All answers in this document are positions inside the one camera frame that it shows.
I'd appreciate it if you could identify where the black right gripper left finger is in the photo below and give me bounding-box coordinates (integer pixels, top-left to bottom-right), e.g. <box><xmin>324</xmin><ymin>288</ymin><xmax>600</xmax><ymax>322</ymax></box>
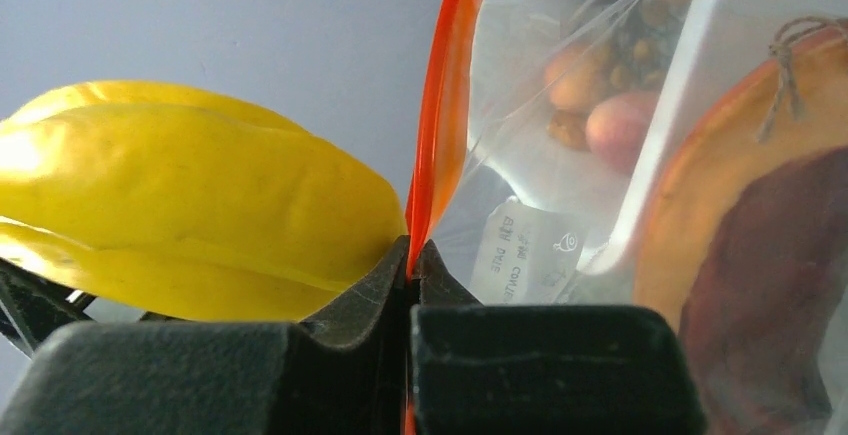
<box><xmin>1</xmin><ymin>237</ymin><xmax>408</xmax><ymax>434</ymax></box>

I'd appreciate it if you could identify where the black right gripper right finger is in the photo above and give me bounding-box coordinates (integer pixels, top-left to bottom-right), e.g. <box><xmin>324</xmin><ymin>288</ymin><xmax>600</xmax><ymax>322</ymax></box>
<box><xmin>410</xmin><ymin>244</ymin><xmax>707</xmax><ymax>434</ymax></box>

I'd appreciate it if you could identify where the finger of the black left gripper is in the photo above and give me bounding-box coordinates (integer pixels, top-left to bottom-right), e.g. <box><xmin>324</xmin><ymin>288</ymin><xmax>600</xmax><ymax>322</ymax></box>
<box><xmin>1</xmin><ymin>260</ymin><xmax>172</xmax><ymax>357</ymax></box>

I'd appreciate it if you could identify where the yellow banana bunch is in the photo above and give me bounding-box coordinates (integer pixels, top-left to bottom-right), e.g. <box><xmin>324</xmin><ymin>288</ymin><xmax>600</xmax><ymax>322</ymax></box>
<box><xmin>1</xmin><ymin>81</ymin><xmax>406</xmax><ymax>321</ymax></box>

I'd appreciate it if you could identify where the clear zip bag orange zipper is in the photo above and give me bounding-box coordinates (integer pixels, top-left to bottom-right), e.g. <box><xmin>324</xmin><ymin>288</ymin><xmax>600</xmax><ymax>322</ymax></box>
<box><xmin>407</xmin><ymin>0</ymin><xmax>847</xmax><ymax>434</ymax></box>

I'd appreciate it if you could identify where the white plastic bin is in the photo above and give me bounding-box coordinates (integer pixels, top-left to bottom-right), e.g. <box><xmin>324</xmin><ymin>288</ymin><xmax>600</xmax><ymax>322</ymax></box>
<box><xmin>433</xmin><ymin>0</ymin><xmax>847</xmax><ymax>277</ymax></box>

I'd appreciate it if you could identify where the dried date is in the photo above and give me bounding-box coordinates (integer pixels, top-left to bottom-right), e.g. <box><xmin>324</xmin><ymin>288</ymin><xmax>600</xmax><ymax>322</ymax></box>
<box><xmin>547</xmin><ymin>111</ymin><xmax>589</xmax><ymax>151</ymax></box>

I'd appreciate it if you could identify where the peach fruit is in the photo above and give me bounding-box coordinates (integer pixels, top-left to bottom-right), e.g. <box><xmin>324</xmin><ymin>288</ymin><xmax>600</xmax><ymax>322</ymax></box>
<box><xmin>585</xmin><ymin>91</ymin><xmax>659</xmax><ymax>176</ymax></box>

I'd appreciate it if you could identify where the orange fruit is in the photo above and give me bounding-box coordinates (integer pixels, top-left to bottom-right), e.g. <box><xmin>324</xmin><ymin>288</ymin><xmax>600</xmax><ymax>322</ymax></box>
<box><xmin>544</xmin><ymin>42</ymin><xmax>615</xmax><ymax>113</ymax></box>

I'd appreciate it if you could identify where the longan cluster on twig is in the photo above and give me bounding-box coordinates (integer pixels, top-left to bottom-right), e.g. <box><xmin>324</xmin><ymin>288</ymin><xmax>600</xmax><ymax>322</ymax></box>
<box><xmin>609</xmin><ymin>0</ymin><xmax>691</xmax><ymax>92</ymax></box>

